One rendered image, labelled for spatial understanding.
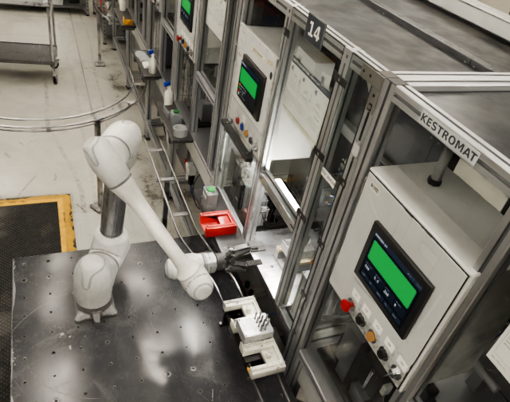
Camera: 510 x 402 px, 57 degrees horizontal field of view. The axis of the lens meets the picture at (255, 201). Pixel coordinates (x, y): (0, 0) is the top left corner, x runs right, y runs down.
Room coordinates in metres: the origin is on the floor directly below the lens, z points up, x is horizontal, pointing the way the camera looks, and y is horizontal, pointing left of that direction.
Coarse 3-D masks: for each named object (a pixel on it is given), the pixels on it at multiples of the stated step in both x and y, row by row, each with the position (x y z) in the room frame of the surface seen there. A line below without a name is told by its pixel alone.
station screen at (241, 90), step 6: (246, 66) 1.93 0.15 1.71; (240, 72) 1.99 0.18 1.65; (246, 72) 1.93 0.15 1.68; (252, 72) 1.87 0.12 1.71; (252, 78) 1.87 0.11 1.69; (240, 84) 1.97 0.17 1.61; (240, 90) 1.96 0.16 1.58; (246, 90) 1.90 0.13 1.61; (240, 96) 1.95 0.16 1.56; (246, 96) 1.89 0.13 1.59; (252, 96) 1.84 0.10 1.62; (246, 102) 1.88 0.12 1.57; (252, 102) 1.83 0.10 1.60; (252, 108) 1.82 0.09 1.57; (252, 114) 1.81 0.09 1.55
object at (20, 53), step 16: (0, 0) 4.51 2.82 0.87; (16, 0) 4.56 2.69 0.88; (32, 0) 4.64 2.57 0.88; (48, 0) 4.72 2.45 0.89; (48, 16) 4.67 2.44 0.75; (0, 48) 4.76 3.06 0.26; (16, 48) 4.84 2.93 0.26; (32, 48) 4.93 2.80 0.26; (48, 48) 5.02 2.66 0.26; (48, 64) 4.65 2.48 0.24
